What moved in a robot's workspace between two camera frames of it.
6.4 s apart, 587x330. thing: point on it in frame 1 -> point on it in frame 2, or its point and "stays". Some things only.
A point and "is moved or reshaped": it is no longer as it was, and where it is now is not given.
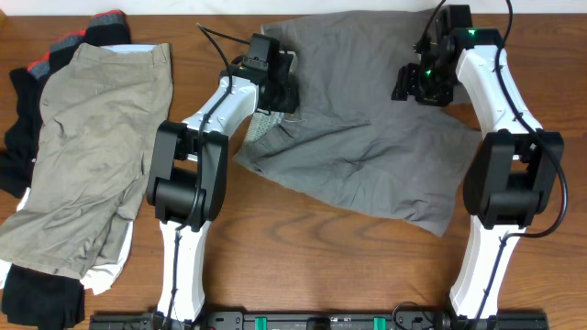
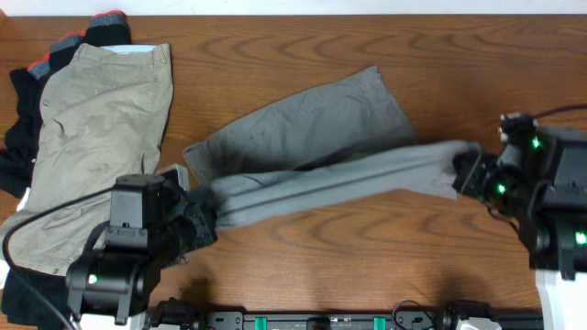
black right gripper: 407,84 -> 470,178
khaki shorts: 100,117 stays
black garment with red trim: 19,153 stays
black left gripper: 292,102 -> 203,217
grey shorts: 347,137 is moved or reshaped
